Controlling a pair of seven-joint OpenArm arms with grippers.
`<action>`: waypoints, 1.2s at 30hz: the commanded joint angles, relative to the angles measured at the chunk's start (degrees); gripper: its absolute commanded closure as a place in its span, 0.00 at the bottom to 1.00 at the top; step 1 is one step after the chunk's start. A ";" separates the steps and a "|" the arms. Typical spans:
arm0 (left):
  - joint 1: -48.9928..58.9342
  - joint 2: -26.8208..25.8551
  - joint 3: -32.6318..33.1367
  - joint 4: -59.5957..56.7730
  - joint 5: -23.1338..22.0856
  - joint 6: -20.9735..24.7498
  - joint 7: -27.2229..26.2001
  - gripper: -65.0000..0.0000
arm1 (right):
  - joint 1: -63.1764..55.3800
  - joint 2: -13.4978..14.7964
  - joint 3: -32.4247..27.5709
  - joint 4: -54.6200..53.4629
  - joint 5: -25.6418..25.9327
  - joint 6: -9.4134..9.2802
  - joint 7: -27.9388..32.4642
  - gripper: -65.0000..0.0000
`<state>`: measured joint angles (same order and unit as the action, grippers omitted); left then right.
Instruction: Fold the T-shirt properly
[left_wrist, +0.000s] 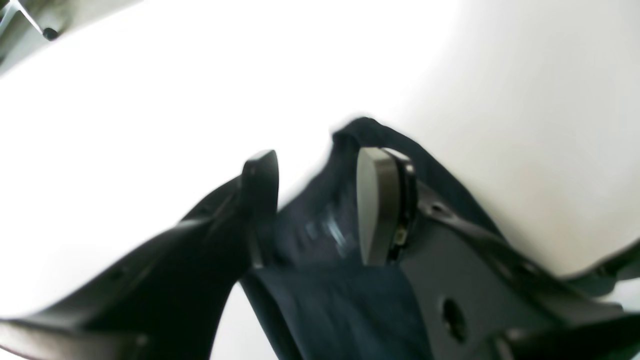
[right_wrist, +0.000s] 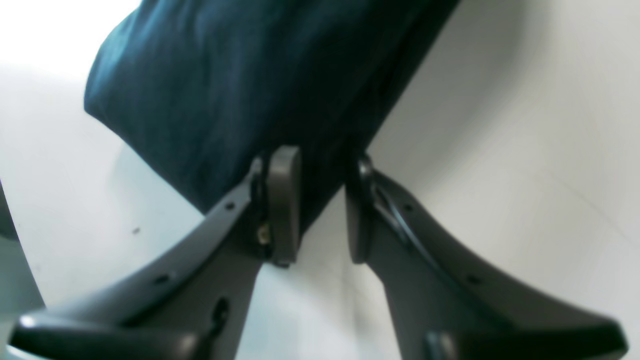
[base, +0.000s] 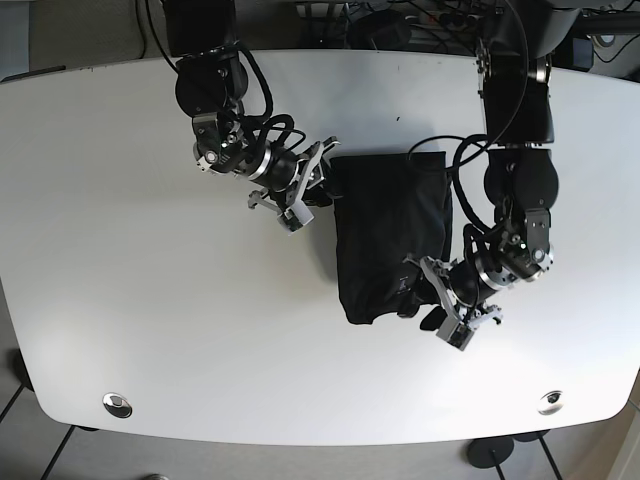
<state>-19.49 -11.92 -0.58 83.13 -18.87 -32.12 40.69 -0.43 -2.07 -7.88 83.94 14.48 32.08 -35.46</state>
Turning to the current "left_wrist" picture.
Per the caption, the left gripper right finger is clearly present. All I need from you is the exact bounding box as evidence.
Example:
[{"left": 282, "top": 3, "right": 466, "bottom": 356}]
[{"left": 356, "top": 147, "right": 639, "bottom": 360}]

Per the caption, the black T-shirt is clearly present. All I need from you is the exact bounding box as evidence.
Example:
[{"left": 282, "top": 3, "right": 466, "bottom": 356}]
[{"left": 240, "top": 116, "right": 640, "bottom": 360}]

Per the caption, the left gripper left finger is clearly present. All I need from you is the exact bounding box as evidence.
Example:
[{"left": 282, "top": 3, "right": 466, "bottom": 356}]
[{"left": 1, "top": 150, "right": 279, "bottom": 360}]

